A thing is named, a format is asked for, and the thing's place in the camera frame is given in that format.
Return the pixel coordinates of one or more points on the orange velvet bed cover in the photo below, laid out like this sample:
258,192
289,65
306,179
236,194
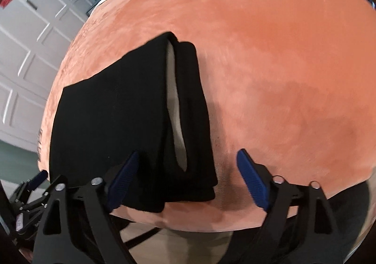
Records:
290,81

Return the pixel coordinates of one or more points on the white panelled wardrobe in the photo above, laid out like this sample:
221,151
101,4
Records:
35,36

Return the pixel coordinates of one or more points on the black pants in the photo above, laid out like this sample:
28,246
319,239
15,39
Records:
142,125

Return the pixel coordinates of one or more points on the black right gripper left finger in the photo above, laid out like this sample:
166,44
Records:
77,226

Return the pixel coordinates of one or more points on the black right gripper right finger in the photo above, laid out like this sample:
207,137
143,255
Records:
299,226

